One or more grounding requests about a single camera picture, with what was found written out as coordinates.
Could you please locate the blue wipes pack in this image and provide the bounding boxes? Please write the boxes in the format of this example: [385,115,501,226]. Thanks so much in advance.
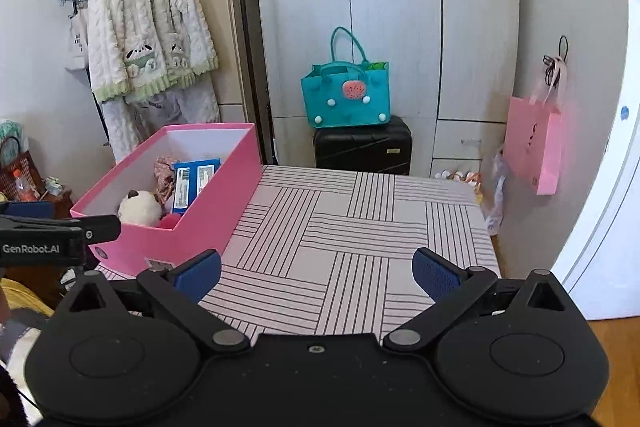
[171,158,222,214]

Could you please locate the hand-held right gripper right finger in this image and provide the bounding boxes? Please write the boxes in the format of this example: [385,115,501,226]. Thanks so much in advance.
[382,247,583,353]

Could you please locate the white fleece pants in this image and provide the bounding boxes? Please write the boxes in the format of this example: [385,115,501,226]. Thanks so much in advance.
[102,74,221,162]

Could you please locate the dark door frame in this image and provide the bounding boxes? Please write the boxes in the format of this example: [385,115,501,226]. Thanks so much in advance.
[232,0,276,165]

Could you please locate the white green fleece jacket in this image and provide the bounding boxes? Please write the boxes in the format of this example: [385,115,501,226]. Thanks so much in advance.
[86,0,220,104]

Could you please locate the pink paper bag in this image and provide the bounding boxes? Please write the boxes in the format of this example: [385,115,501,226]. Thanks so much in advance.
[502,57,568,196]

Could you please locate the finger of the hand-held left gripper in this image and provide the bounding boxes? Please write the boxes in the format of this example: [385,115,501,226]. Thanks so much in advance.
[0,213,122,244]
[0,201,56,220]

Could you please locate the red mesh basket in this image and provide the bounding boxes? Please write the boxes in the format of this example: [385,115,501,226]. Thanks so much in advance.
[0,137,43,202]

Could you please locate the dark hair ties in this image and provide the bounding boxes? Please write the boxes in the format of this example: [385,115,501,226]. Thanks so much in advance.
[542,36,571,88]

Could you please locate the pink storage box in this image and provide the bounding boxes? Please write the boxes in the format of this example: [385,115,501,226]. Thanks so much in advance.
[70,123,263,275]

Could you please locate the black clothes rack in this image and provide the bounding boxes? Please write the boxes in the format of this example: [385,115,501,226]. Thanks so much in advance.
[70,0,168,148]

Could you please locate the striped pink tablecloth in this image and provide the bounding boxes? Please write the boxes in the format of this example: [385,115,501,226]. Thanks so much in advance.
[95,164,501,343]

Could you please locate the white canvas tote bag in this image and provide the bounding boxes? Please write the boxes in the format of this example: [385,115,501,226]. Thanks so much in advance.
[64,0,91,72]

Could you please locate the teal felt tote bag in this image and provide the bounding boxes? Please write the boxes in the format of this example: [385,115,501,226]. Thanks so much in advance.
[300,27,391,129]

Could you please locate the black suitcase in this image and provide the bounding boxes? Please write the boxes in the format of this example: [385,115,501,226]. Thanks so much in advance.
[313,116,413,176]

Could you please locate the red capped plastic bottle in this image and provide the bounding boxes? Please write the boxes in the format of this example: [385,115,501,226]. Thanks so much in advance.
[12,169,38,202]

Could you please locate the white brown plush toy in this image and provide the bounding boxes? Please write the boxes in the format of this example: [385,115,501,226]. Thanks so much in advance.
[117,189,166,228]

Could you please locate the yellow grey printed bedding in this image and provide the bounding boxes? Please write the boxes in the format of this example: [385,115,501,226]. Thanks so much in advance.
[0,277,61,368]

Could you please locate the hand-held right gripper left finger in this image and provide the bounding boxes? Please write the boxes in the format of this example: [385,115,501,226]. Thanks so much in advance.
[55,248,251,353]

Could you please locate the pink crochet fabric item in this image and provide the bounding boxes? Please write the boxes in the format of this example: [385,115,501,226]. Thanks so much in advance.
[152,156,177,208]

